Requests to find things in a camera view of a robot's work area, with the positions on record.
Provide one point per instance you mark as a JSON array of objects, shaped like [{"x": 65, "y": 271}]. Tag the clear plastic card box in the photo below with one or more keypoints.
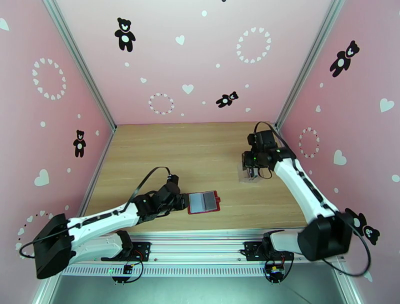
[{"x": 241, "y": 175}]

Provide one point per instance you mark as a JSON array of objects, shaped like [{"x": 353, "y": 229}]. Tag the red leather card holder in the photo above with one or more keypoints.
[{"x": 203, "y": 203}]

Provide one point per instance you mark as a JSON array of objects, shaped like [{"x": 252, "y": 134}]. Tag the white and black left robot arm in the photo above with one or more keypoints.
[{"x": 93, "y": 222}]

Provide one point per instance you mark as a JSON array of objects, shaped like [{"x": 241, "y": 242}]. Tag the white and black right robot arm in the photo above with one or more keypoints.
[{"x": 300, "y": 187}]

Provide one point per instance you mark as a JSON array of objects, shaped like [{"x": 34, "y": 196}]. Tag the perforated metal strip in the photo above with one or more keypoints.
[{"x": 187, "y": 271}]

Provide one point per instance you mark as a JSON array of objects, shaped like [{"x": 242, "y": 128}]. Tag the left base power wiring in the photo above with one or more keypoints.
[{"x": 127, "y": 268}]

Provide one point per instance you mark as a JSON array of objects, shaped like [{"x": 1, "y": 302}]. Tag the base power wiring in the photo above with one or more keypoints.
[
  {"x": 275, "y": 271},
  {"x": 127, "y": 268}
]

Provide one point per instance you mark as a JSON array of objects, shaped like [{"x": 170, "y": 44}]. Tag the right base power wiring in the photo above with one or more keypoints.
[{"x": 275, "y": 271}]

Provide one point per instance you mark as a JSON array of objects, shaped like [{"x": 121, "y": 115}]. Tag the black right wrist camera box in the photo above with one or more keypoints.
[{"x": 253, "y": 139}]

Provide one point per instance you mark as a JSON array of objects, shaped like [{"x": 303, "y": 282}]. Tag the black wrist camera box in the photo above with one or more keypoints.
[
  {"x": 172, "y": 180},
  {"x": 253, "y": 139}
]

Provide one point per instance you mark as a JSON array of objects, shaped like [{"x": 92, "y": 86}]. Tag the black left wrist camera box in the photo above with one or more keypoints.
[{"x": 172, "y": 180}]

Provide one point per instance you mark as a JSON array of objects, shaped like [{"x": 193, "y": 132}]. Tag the aluminium front frame rail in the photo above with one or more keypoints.
[{"x": 193, "y": 247}]

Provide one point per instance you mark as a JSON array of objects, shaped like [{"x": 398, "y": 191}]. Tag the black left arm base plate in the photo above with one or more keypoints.
[{"x": 140, "y": 250}]

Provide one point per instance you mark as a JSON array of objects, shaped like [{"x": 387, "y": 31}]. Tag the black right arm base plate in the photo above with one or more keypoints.
[{"x": 251, "y": 250}]

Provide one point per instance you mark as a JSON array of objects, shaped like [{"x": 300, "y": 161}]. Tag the aluminium frame post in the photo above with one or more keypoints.
[
  {"x": 307, "y": 62},
  {"x": 78, "y": 59}
]

